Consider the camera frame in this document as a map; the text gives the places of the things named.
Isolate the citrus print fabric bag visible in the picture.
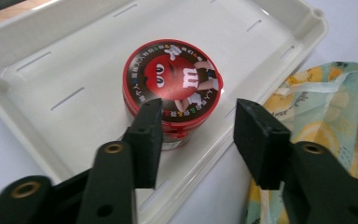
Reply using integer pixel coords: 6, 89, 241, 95
243, 61, 358, 224

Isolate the white plastic tray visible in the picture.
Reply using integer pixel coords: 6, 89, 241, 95
0, 0, 329, 224

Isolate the red round candy tub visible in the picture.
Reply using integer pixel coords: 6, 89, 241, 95
122, 38, 225, 152

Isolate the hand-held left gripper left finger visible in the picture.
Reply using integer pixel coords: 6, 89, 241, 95
76, 97, 164, 224

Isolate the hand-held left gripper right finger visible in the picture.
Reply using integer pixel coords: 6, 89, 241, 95
233, 98, 358, 224

